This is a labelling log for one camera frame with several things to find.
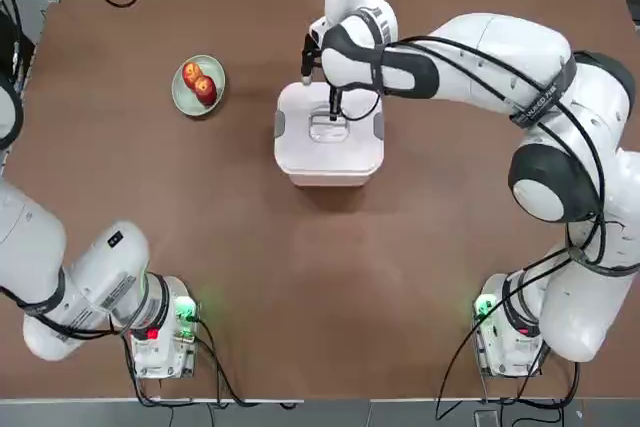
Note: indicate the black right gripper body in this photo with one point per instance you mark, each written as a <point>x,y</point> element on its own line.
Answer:
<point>312,47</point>

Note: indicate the white lid with grey clasps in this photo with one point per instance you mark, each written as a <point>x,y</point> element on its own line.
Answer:
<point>300,147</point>

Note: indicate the red yellow apple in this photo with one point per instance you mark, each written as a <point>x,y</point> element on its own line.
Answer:
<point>206,92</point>
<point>191,74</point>

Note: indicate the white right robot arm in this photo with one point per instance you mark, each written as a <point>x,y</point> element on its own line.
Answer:
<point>500,67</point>

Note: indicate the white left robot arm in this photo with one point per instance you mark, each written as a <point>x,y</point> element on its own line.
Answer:
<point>75,287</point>

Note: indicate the pale pink storage box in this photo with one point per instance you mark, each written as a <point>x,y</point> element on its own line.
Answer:
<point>330,181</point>

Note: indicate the green round plate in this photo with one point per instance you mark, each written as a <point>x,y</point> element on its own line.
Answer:
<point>182,99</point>

